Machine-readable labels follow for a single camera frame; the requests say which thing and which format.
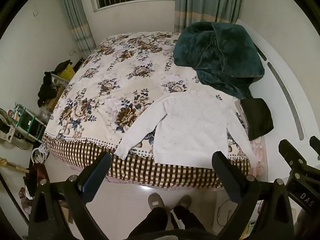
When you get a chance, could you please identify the yellow box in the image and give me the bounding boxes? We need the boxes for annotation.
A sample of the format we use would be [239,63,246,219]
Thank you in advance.
[59,64,75,81]

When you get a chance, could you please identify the green shelf rack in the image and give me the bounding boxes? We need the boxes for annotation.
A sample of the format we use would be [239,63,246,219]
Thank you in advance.
[10,102,48,143]

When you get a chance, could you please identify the clear plastic bag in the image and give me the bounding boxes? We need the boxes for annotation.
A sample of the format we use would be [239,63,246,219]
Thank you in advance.
[39,105,52,124]

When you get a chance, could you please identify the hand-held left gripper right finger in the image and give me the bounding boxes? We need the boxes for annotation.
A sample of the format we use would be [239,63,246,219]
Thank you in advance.
[211,151,294,240]

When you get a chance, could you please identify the floral bed sheet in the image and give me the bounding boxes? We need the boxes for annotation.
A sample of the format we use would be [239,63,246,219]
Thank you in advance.
[41,31,265,189]

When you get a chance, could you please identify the dark folded cloth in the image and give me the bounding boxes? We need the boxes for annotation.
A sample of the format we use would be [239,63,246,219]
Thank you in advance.
[239,97,274,141]

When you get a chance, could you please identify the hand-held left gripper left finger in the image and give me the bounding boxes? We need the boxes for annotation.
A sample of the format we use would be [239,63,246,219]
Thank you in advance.
[29,151,111,240]

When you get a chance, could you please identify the person's leg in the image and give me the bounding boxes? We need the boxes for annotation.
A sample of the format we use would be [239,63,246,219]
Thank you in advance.
[127,206,168,240]
[173,205,213,240]

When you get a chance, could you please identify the cardboard box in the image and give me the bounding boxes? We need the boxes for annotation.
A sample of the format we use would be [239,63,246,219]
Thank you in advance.
[47,89,63,108]

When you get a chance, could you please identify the dark red bag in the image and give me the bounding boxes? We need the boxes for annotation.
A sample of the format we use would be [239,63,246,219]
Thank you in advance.
[23,164,50,198]

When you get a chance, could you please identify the person's left leg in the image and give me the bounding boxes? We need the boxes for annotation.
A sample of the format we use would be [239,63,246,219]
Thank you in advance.
[127,206,168,240]

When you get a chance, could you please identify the dark green plush blanket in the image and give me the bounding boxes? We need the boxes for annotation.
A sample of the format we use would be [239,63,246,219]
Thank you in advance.
[172,21,265,99]

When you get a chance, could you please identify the person's right leg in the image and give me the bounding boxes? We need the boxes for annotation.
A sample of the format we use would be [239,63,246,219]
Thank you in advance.
[173,205,213,240]

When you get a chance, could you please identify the wooden broom stick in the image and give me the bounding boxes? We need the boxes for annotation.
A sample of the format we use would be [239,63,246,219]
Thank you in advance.
[0,157,30,173]

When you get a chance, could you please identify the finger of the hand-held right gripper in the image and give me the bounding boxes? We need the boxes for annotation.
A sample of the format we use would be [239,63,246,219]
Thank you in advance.
[278,139,320,178]
[309,135,320,153]

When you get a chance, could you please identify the grey-blue curtain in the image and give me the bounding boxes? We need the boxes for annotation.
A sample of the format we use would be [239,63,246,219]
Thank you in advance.
[59,0,97,58]
[173,0,244,33]

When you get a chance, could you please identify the white bed headboard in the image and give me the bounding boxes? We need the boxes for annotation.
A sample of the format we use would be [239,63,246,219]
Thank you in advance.
[236,17,320,153]

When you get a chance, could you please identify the grey slipper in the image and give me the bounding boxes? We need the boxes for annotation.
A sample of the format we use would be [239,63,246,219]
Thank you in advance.
[175,194,192,209]
[147,192,163,211]

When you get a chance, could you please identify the white coiled cord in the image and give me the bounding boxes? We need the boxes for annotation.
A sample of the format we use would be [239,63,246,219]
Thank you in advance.
[31,144,49,164]

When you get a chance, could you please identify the black clothes pile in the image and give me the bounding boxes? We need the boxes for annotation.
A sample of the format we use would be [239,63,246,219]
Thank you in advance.
[37,59,72,107]

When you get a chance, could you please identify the white knit sweater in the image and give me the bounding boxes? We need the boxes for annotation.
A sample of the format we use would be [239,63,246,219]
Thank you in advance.
[114,90,258,168]

